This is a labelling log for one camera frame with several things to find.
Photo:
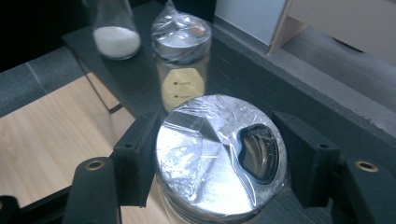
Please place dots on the small jar with silver lid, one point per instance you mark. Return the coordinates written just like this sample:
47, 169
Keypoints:
182, 53

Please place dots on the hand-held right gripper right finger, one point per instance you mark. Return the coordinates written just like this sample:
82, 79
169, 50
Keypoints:
308, 161

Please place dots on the wooden cabinet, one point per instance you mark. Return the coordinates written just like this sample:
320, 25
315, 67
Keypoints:
342, 21

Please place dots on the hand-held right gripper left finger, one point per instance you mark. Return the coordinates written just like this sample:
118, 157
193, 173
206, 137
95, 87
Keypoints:
137, 161

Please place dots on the black metal shelf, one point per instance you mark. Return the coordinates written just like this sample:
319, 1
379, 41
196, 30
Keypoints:
243, 77

